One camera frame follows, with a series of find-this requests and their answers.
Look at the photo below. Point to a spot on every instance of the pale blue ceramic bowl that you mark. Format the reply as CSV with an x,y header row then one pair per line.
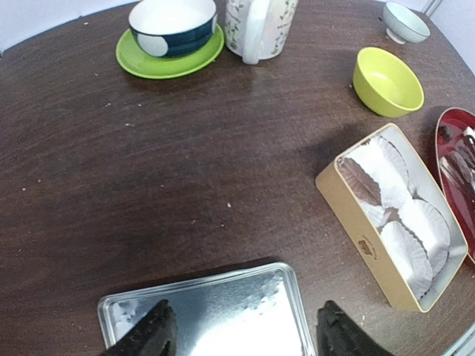
x,y
403,25

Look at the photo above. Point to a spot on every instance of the red round lacquer tray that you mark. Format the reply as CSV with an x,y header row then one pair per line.
x,y
462,206

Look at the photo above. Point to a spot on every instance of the bear print tin lid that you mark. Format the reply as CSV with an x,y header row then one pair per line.
x,y
251,311

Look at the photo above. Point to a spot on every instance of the navy white cup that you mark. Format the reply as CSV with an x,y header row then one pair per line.
x,y
172,28

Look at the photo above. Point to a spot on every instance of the white patterned mug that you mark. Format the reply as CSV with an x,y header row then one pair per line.
x,y
256,30

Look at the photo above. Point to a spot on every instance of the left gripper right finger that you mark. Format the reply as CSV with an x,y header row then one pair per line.
x,y
338,334

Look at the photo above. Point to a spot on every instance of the green saucer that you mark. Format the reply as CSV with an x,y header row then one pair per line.
x,y
136,62

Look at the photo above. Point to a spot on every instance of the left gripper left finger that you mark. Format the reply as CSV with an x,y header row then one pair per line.
x,y
154,334

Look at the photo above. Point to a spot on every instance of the metal tongs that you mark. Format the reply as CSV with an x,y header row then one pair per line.
x,y
458,164

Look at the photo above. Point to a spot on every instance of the beige rectangular tin box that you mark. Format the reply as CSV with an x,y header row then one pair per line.
x,y
397,217

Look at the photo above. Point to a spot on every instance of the white paper cup liner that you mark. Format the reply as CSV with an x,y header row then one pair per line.
x,y
366,190
430,228
388,168
408,256

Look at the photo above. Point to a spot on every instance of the lime green bowl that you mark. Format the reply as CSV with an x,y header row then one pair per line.
x,y
385,84

